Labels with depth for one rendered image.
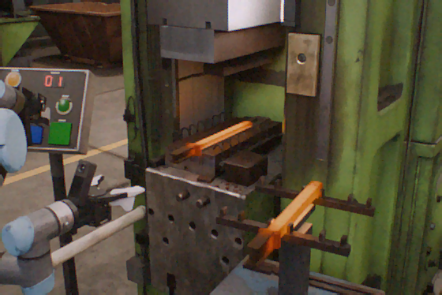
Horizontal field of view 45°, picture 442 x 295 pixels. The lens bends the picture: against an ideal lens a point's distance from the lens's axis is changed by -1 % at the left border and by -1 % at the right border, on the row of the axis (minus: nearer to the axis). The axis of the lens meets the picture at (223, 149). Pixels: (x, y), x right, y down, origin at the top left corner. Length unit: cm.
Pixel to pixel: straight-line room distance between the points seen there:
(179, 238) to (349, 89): 71
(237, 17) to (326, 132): 41
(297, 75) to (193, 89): 50
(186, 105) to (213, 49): 41
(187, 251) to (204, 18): 73
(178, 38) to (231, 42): 16
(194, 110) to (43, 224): 86
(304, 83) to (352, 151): 24
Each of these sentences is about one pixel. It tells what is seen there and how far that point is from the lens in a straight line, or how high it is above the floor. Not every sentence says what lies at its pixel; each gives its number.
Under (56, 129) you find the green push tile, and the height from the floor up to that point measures 102.
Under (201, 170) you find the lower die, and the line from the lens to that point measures 167.
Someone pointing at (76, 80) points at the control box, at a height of 117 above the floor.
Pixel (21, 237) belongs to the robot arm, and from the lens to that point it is 123.
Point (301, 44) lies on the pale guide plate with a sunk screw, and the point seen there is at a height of 133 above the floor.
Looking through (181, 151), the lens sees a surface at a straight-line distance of 160.
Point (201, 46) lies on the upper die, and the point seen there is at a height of 131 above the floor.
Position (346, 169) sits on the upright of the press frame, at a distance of 159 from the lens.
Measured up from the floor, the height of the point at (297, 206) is 101.
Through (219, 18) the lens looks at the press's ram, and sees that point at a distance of 152.
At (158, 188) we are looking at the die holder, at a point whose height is 86.
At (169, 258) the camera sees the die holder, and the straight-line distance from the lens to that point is 183.
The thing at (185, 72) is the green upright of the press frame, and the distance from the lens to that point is 187.
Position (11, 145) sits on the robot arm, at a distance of 102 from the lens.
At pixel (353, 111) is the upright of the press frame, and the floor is 115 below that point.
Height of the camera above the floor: 155
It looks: 20 degrees down
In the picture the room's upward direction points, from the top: straight up
